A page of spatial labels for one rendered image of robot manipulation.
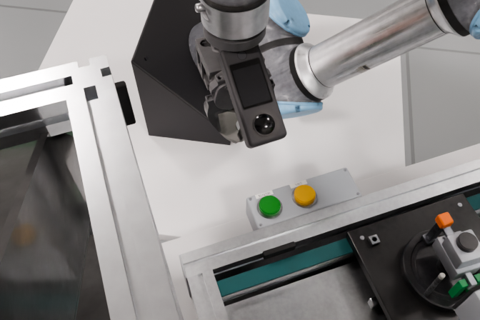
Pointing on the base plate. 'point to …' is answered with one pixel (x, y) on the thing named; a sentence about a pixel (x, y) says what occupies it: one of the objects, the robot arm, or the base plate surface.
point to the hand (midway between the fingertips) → (240, 140)
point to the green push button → (269, 206)
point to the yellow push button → (304, 195)
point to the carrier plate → (395, 240)
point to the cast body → (459, 255)
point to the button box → (334, 193)
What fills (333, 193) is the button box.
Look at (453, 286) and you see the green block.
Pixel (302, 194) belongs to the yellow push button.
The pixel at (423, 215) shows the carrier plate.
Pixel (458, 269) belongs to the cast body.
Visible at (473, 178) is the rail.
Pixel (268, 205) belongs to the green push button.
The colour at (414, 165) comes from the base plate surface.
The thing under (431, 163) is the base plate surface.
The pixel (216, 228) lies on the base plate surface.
